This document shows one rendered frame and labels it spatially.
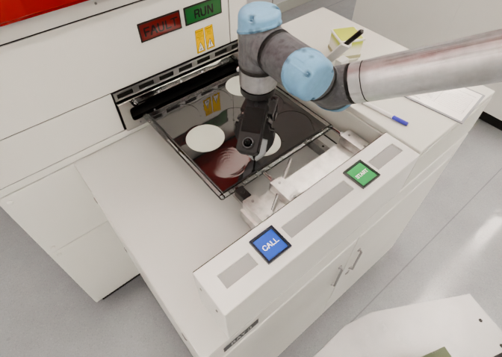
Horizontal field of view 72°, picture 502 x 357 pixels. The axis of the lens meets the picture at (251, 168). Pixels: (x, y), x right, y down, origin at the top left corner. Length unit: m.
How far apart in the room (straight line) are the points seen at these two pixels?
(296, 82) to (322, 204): 0.28
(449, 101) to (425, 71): 0.42
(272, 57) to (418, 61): 0.23
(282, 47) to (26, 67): 0.55
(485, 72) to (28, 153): 0.95
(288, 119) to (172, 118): 0.32
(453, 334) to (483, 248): 1.25
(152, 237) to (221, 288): 0.28
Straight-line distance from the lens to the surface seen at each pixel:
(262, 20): 0.60
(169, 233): 0.84
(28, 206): 1.12
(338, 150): 0.92
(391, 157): 0.84
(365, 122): 0.92
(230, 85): 1.07
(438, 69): 0.61
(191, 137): 0.92
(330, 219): 0.69
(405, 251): 1.87
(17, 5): 0.79
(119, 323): 1.69
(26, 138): 0.98
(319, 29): 1.23
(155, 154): 1.01
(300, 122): 0.95
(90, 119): 1.00
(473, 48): 0.61
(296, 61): 0.55
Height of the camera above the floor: 1.54
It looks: 50 degrees down
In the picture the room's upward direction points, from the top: straight up
